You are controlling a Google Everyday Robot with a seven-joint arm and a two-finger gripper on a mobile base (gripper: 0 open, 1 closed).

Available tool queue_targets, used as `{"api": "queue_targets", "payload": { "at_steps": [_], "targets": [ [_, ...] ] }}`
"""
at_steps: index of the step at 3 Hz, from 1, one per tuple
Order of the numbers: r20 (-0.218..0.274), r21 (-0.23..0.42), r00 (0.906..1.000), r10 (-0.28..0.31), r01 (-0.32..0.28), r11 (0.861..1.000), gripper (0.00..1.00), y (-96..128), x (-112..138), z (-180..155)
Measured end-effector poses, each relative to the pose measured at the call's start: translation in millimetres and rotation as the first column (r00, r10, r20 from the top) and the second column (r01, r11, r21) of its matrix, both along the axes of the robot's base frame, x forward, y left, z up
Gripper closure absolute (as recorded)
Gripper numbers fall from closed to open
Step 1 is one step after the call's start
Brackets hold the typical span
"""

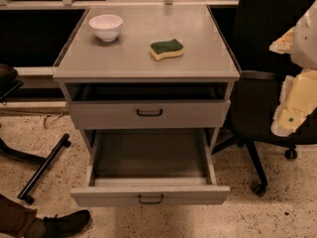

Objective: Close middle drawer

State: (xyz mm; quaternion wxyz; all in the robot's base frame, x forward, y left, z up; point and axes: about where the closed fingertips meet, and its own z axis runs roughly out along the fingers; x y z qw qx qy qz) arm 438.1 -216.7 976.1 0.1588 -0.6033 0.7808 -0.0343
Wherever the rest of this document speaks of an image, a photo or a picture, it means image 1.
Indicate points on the black chair at left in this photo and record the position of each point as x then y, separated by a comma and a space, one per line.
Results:
8, 81

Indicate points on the white ceramic bowl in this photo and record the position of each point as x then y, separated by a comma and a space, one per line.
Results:
106, 27

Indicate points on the black desk leg base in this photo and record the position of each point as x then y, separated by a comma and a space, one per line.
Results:
41, 162

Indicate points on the black office chair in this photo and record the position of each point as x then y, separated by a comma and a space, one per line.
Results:
249, 29

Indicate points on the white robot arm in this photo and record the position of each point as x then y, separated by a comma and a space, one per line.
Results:
308, 22

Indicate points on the bottom grey open drawer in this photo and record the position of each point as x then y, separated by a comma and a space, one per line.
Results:
150, 167

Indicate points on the foam-padded gripper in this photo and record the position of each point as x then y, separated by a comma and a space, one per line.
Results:
305, 42

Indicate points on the yellow green sponge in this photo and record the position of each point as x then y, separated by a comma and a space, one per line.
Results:
166, 49

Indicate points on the grey drawer cabinet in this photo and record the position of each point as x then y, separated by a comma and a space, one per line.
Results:
124, 70

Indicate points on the middle grey drawer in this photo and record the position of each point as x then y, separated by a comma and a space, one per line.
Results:
147, 114

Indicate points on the dark shoe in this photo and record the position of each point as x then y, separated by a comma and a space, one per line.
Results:
66, 226

